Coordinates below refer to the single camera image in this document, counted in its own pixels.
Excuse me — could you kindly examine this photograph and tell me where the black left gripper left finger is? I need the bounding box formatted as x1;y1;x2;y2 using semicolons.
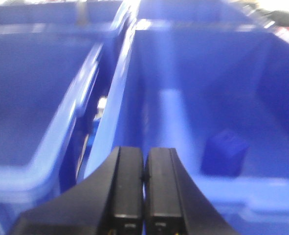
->
9;146;143;235

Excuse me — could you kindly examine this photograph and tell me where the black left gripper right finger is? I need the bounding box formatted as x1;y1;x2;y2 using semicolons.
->
145;147;238;235

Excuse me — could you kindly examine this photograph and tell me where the blue bottle-shaped plastic part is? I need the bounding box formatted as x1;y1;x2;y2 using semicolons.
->
201;129;249;177

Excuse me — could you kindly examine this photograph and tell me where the large blue target bin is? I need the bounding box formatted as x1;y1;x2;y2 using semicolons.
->
84;19;289;235

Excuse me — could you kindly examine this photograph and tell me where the blue neighbour bin left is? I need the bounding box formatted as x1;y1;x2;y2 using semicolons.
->
0;33;120;235

